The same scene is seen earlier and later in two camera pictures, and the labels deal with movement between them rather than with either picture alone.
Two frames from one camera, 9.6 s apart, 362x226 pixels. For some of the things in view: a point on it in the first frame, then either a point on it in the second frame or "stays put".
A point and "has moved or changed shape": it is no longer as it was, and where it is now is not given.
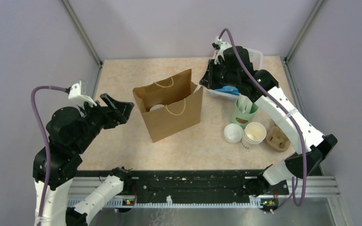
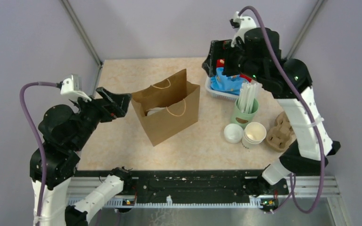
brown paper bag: x=170 y=105 stays put
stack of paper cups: x=254 y=133 stays put
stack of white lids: x=233 y=133 stays put
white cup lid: x=155 y=107 has moved or changed shape
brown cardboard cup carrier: x=276 y=141 stays put
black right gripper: x=208 y=79 → x=218 y=50
